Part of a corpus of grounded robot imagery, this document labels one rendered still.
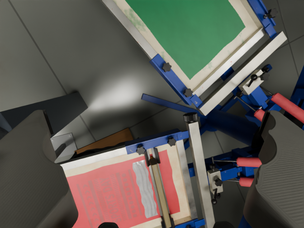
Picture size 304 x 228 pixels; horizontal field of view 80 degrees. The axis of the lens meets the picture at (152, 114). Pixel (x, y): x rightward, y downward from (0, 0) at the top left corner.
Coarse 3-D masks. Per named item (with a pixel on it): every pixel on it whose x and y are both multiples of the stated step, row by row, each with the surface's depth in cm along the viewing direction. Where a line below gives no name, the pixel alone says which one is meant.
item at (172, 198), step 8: (168, 184) 106; (168, 192) 107; (176, 192) 107; (168, 200) 107; (176, 200) 108; (176, 208) 109; (80, 216) 100; (144, 216) 107; (160, 216) 108; (80, 224) 101; (88, 224) 102; (120, 224) 105; (128, 224) 106; (136, 224) 107
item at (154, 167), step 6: (150, 162) 94; (156, 162) 92; (156, 168) 91; (156, 174) 92; (156, 180) 92; (156, 186) 95; (162, 192) 94; (162, 198) 95; (162, 204) 95; (162, 210) 96; (168, 216) 97; (168, 222) 98
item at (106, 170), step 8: (160, 152) 101; (128, 160) 99; (136, 160) 100; (160, 160) 102; (168, 160) 103; (104, 168) 98; (112, 168) 98; (120, 168) 99; (128, 168) 100; (160, 168) 103; (168, 168) 104; (72, 176) 96; (80, 176) 96; (88, 176) 97; (96, 176) 98; (168, 176) 105; (72, 184) 96; (136, 184) 102; (152, 184) 104; (72, 192) 97; (80, 200) 99; (80, 208) 99
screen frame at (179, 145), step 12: (180, 144) 99; (84, 156) 94; (96, 156) 92; (108, 156) 93; (180, 156) 100; (72, 168) 91; (180, 168) 104; (192, 192) 105; (192, 204) 107; (192, 216) 108
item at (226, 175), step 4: (228, 164) 105; (232, 164) 105; (224, 168) 102; (228, 168) 101; (232, 168) 101; (236, 168) 101; (220, 172) 100; (224, 172) 100; (228, 172) 101; (232, 172) 101; (236, 172) 102; (224, 176) 101; (228, 176) 101; (232, 176) 102; (236, 176) 102; (208, 180) 100
